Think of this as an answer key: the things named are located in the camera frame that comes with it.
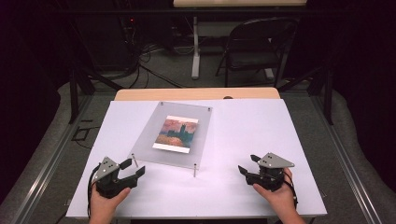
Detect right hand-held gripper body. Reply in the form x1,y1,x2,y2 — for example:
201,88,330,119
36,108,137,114
245,152,295,192

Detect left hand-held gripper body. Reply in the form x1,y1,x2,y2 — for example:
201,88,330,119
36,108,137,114
92,156,138,200

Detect person's right hand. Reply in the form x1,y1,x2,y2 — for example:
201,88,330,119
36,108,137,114
252,167,297,217

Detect person's left hand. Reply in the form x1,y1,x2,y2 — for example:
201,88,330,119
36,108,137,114
89,186,132,220

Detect white table cover board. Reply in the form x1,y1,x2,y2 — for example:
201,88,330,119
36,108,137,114
65,98,328,219

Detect painting postcard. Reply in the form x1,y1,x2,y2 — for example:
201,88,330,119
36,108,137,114
151,115,200,155

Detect black metal stand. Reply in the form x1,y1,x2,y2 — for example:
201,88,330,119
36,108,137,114
67,60,126,125
276,64,334,126

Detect wooden table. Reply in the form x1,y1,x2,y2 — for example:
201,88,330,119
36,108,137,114
114,87,281,102

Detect black folding chair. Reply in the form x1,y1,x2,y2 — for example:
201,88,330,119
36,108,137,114
215,16,301,89

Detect white desk leg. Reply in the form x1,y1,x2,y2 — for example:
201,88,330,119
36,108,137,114
191,16,202,80

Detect dark equipment rack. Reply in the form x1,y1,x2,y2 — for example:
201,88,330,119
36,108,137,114
120,13,141,48

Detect light wooden desk top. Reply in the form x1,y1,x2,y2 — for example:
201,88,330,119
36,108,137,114
172,0,308,8

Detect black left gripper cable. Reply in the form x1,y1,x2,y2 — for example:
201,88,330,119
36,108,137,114
87,163,101,219

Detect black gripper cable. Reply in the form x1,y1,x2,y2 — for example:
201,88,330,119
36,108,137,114
87,163,101,219
282,170,299,210

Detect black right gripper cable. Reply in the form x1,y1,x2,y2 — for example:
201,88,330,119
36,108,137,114
282,170,299,210

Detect clear acrylic picture frame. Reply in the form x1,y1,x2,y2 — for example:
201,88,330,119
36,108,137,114
128,100,214,178

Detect aluminium floor rail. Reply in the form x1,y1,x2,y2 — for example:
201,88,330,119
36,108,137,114
309,92,385,224
10,92,95,224

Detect black floor cables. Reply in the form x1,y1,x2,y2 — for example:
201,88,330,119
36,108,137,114
122,41,188,91

